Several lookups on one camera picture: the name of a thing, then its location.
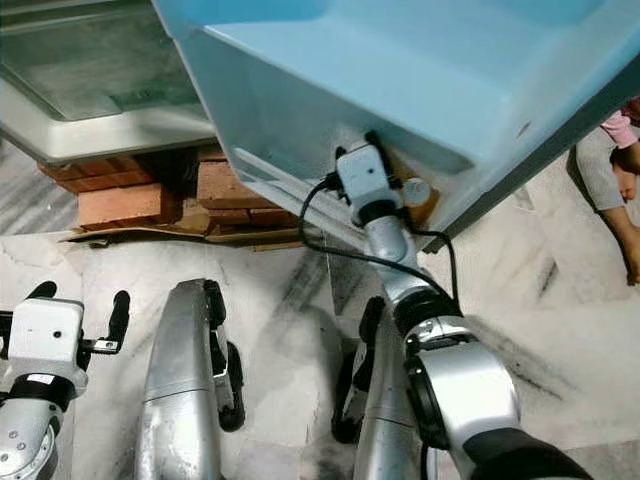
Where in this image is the light blue fridge door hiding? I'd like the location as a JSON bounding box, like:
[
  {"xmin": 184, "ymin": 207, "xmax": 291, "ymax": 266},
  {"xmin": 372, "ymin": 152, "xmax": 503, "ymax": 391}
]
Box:
[{"xmin": 153, "ymin": 0, "xmax": 640, "ymax": 243}]

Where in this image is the white fridge body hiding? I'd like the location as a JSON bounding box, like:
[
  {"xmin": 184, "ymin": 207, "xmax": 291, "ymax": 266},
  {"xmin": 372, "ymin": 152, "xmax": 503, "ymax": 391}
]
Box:
[{"xmin": 0, "ymin": 0, "xmax": 219, "ymax": 167}]

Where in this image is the glass fridge shelf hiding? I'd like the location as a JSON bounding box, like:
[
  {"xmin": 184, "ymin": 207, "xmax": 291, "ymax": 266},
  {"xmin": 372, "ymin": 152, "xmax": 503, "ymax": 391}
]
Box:
[{"xmin": 2, "ymin": 8, "xmax": 203, "ymax": 124}]

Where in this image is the flat brown cardboard sheet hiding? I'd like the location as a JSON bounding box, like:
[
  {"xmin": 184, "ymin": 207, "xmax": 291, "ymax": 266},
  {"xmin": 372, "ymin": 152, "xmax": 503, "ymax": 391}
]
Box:
[{"xmin": 64, "ymin": 224, "xmax": 298, "ymax": 248}]

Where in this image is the silver left robot leg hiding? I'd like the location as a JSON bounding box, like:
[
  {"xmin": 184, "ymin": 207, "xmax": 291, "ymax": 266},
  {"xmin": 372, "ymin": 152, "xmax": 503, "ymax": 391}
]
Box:
[{"xmin": 134, "ymin": 277, "xmax": 248, "ymax": 480}]

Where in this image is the silver robot leg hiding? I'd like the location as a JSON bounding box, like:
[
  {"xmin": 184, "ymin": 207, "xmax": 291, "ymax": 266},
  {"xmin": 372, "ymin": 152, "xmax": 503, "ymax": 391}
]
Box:
[
  {"xmin": 331, "ymin": 295, "xmax": 433, "ymax": 480},
  {"xmin": 134, "ymin": 277, "xmax": 248, "ymax": 480}
]

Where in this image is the pale red brick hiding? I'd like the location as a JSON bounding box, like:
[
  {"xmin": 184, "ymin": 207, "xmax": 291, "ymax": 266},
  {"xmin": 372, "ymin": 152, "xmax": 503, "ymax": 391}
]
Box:
[{"xmin": 77, "ymin": 184, "xmax": 188, "ymax": 231}]

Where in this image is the dark red brick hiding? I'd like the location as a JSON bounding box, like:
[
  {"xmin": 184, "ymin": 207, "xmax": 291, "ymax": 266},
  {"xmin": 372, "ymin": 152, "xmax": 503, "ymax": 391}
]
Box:
[{"xmin": 39, "ymin": 157, "xmax": 153, "ymax": 195}]

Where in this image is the sitting person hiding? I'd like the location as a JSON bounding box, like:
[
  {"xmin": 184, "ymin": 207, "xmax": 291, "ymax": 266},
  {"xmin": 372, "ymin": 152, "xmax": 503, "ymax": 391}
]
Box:
[{"xmin": 574, "ymin": 95, "xmax": 640, "ymax": 287}]

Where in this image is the silver right robot leg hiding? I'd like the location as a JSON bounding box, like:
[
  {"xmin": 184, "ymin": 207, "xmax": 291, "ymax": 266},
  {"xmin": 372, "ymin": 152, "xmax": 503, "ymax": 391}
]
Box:
[{"xmin": 331, "ymin": 295, "xmax": 433, "ymax": 480}]

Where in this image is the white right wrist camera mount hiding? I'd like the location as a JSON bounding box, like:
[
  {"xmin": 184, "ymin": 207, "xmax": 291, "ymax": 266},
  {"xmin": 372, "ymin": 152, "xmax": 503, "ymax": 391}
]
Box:
[{"xmin": 335, "ymin": 143, "xmax": 431, "ymax": 217}]

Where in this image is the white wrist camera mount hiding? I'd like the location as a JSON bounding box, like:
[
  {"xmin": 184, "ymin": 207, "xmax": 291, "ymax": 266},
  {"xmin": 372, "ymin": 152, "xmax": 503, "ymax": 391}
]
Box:
[
  {"xmin": 7, "ymin": 297, "xmax": 86, "ymax": 386},
  {"xmin": 335, "ymin": 143, "xmax": 431, "ymax": 217}
]

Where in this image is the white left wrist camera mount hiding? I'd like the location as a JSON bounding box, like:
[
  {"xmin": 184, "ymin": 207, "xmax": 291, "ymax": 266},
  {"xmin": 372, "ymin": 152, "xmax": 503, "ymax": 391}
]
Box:
[{"xmin": 7, "ymin": 297, "xmax": 86, "ymax": 386}]

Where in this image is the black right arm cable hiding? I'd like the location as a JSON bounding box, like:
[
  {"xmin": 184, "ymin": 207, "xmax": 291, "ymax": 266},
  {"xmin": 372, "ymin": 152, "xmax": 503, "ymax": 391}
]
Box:
[{"xmin": 297, "ymin": 147, "xmax": 463, "ymax": 303}]

